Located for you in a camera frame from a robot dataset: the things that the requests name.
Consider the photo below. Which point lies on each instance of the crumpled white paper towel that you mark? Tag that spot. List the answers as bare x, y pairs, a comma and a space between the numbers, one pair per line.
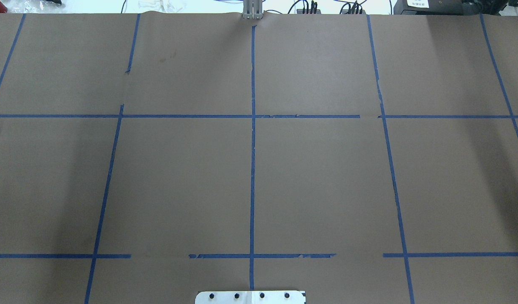
168, 6

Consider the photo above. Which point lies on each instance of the black equipment box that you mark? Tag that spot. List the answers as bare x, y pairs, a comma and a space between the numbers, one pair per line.
451, 7

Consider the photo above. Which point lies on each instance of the crinkled clear plastic bag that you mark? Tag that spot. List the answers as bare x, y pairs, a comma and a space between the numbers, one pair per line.
33, 6

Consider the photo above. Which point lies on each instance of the aluminium frame post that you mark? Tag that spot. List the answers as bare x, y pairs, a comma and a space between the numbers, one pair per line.
253, 9

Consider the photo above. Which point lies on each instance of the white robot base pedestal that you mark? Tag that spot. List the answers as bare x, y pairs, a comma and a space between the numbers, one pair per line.
251, 297

